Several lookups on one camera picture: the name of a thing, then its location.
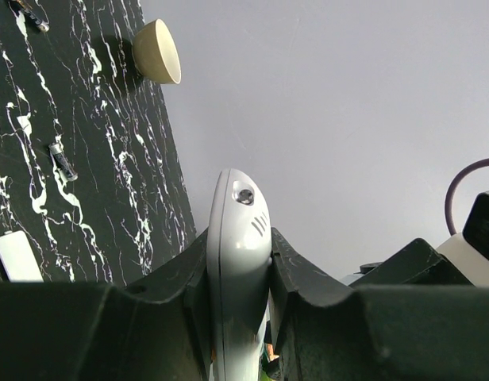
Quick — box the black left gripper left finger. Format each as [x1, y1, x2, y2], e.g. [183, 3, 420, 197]
[0, 234, 212, 380]

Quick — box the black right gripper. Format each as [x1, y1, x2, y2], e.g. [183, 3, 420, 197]
[350, 238, 472, 287]

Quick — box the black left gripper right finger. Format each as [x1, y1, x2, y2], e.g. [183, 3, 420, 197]
[270, 229, 489, 380]

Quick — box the white battery cover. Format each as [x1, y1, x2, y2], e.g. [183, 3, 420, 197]
[0, 230, 44, 283]

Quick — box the white remote control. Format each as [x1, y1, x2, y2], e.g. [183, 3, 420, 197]
[206, 168, 272, 380]

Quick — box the black orange battery right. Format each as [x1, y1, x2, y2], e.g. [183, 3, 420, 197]
[48, 142, 78, 181]

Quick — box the black orange battery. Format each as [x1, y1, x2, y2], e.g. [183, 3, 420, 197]
[14, 0, 49, 33]
[48, 142, 78, 181]

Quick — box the cream bowl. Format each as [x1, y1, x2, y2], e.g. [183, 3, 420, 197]
[132, 19, 182, 85]

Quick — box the black orange battery far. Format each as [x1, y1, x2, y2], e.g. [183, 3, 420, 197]
[14, 0, 49, 33]

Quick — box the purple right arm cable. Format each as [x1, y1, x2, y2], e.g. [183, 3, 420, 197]
[444, 156, 489, 236]

